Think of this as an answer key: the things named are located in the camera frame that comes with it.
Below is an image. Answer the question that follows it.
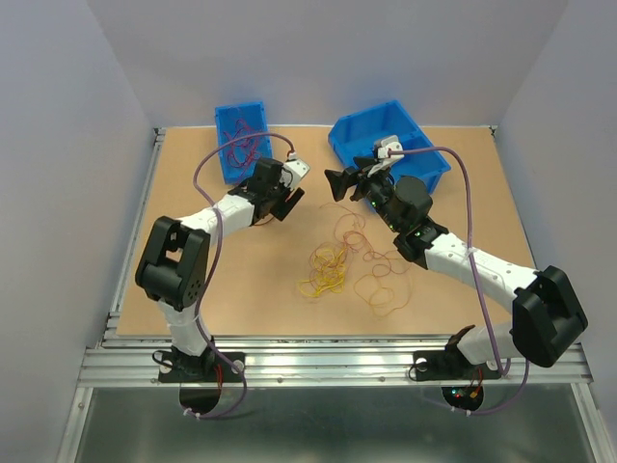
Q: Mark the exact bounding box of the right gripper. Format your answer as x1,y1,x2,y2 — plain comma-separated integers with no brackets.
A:
323,154,403,233

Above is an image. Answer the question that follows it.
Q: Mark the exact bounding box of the red yellow wire bundle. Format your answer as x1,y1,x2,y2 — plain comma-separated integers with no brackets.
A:
297,202,415,318

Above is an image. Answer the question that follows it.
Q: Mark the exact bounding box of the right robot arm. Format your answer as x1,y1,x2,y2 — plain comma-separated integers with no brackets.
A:
325,157,588,376

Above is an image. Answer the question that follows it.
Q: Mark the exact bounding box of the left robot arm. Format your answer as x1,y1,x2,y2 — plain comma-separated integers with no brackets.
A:
135,157,310,380

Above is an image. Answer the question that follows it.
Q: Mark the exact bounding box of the large blue divided bin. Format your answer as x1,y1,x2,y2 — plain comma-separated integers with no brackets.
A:
327,99,453,197

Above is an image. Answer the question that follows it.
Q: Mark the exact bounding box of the small blue bin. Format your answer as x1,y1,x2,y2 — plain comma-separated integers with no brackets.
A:
215,100,273,185

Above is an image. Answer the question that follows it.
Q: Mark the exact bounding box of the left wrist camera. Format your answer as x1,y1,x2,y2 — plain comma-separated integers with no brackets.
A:
281,158,310,190

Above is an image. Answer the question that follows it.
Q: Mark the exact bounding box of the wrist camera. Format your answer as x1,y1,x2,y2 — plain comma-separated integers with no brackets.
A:
281,158,310,190
367,135,403,177

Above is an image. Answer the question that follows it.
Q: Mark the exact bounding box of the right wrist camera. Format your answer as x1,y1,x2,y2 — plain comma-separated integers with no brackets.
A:
367,135,403,177

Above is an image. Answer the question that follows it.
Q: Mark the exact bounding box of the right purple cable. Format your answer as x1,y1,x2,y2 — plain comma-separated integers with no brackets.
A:
389,147,531,419

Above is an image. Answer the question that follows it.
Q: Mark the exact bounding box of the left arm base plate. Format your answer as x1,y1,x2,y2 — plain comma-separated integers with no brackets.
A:
151,348,241,385

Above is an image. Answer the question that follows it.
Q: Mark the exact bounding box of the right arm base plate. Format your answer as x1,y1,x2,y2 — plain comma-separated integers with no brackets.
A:
408,350,501,382

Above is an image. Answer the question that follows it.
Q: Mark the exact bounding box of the aluminium rail frame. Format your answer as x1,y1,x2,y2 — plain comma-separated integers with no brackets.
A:
55,125,604,463

